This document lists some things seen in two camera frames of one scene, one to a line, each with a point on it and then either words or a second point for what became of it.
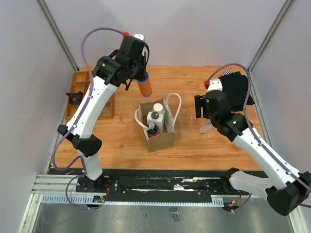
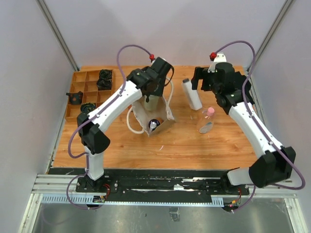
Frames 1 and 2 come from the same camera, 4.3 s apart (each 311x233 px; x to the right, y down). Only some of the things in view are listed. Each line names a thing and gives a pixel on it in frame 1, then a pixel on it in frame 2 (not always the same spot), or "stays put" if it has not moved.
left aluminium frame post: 59,33 stays put
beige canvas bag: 172,104 to 153,121
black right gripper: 200,102 to 201,73
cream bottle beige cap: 158,108 to 152,104
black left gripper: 142,74 to 160,91
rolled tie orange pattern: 75,98 stays put
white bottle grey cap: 157,119 to 192,95
